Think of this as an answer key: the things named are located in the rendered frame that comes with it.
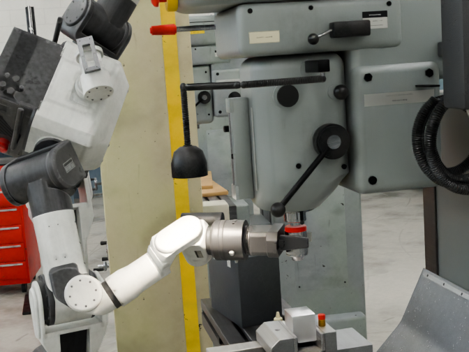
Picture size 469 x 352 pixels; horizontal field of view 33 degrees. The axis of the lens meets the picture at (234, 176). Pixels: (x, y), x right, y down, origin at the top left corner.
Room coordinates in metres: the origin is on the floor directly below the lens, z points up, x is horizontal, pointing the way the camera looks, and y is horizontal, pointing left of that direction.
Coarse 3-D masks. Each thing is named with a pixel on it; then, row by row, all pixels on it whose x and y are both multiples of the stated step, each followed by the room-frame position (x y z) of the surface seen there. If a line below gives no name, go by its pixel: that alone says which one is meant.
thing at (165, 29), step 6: (168, 24) 1.69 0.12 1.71; (204, 24) 1.72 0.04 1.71; (210, 24) 1.72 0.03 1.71; (150, 30) 1.69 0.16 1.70; (156, 30) 1.68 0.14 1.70; (162, 30) 1.69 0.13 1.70; (168, 30) 1.69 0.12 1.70; (174, 30) 1.69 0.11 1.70; (180, 30) 1.70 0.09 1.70; (186, 30) 1.70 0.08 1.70; (192, 30) 1.71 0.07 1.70; (198, 30) 1.71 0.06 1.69; (204, 30) 1.71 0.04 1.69
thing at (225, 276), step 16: (256, 256) 2.00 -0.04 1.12; (224, 272) 2.07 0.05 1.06; (240, 272) 1.99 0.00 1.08; (256, 272) 2.00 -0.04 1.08; (272, 272) 2.02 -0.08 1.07; (224, 288) 2.08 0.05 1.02; (240, 288) 1.98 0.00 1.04; (256, 288) 2.00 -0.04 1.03; (272, 288) 2.02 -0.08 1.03; (224, 304) 2.09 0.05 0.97; (240, 304) 1.99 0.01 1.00; (256, 304) 2.00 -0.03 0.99; (272, 304) 2.02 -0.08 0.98; (240, 320) 1.99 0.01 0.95; (256, 320) 2.00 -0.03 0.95; (272, 320) 2.02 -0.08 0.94
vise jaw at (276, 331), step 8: (280, 320) 1.71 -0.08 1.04; (264, 328) 1.67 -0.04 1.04; (272, 328) 1.65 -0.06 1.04; (280, 328) 1.65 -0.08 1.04; (288, 328) 1.65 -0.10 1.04; (256, 336) 1.69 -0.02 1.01; (264, 336) 1.64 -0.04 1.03; (272, 336) 1.61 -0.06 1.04; (280, 336) 1.60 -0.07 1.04; (288, 336) 1.60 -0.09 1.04; (264, 344) 1.63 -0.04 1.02; (272, 344) 1.58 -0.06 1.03; (280, 344) 1.58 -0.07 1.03; (288, 344) 1.58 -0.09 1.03; (296, 344) 1.59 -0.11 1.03
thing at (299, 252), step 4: (300, 232) 1.63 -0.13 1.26; (304, 232) 1.63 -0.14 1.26; (300, 236) 1.63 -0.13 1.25; (304, 236) 1.63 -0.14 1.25; (304, 248) 1.63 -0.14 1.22; (288, 252) 1.63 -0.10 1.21; (292, 252) 1.63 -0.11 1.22; (296, 252) 1.62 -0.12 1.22; (300, 252) 1.63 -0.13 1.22; (304, 252) 1.63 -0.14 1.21; (292, 256) 1.63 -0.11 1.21; (296, 256) 1.62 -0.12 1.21
